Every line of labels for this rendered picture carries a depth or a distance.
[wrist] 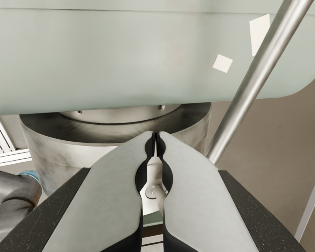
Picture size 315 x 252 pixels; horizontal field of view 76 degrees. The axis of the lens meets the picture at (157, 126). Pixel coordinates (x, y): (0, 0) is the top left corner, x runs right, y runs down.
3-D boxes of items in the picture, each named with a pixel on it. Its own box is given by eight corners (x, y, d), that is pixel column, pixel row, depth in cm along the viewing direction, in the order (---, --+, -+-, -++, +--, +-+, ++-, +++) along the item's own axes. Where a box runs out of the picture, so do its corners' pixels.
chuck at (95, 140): (28, 81, 43) (-8, 176, 17) (163, 69, 54) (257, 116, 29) (33, 97, 44) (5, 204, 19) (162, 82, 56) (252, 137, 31)
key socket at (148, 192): (158, 182, 31) (166, 195, 29) (137, 187, 29) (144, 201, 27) (160, 164, 29) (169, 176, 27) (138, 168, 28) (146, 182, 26)
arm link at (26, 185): (8, 160, 54) (-14, 190, 44) (52, 173, 58) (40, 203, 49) (-1, 181, 56) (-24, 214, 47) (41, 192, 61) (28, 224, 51)
